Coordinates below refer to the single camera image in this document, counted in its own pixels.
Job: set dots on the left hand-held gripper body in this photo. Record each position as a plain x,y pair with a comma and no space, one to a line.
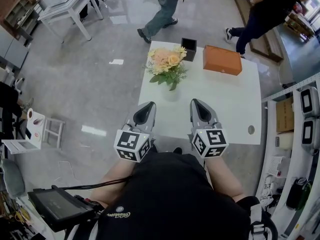
130,144

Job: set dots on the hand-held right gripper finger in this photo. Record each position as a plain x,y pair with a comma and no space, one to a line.
193,116
212,115

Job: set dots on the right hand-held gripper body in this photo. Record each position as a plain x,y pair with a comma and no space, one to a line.
210,141

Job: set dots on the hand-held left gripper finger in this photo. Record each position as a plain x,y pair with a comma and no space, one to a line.
152,119
132,117

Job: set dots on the white vase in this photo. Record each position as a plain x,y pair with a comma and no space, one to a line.
171,95

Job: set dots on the yellow and peach flowers bouquet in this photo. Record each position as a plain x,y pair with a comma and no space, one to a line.
166,64

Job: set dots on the person's right forearm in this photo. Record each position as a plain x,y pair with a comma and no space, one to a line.
225,176

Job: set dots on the person's left forearm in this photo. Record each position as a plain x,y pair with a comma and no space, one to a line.
112,181

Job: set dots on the white table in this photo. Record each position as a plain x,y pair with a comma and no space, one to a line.
220,96

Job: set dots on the person's black shoe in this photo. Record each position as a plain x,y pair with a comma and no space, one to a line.
177,150

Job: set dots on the orange box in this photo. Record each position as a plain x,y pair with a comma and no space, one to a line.
222,60

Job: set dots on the white paper sheet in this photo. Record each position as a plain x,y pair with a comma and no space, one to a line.
116,61

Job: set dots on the black square box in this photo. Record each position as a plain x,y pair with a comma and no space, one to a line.
189,49

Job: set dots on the person's black clothed torso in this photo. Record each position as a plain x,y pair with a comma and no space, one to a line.
170,199

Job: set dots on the white perforated basket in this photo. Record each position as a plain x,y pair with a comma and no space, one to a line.
277,165

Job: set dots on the cardboard box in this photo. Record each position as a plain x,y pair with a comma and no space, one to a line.
285,115

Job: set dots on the cream box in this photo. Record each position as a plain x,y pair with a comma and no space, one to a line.
285,141

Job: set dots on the white shelf unit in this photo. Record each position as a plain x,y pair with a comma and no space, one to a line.
287,164

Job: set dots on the white side cart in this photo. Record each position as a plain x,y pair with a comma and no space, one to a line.
50,131

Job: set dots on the wooden platform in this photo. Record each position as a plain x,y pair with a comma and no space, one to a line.
267,44

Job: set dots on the pink round item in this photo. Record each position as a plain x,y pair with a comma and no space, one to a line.
37,135

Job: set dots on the purple toy vegetable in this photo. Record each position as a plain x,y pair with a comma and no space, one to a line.
38,121

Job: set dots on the black tablet screen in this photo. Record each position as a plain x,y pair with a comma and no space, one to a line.
57,206

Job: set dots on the grey device with black lid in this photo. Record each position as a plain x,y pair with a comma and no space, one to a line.
310,101
310,134

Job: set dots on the brown round plate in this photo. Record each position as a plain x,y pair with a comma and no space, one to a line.
30,114

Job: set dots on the black and green bag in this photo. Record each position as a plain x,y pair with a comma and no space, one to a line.
298,194

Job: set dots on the white flat panel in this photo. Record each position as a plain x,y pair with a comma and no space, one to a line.
21,146

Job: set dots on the grey beanbag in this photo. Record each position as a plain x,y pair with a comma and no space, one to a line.
12,179

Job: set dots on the wooden crates with goods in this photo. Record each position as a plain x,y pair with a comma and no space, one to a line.
300,24

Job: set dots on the white work bench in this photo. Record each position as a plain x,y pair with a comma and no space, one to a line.
67,4

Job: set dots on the wooden cabinet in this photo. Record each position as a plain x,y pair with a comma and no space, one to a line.
20,9

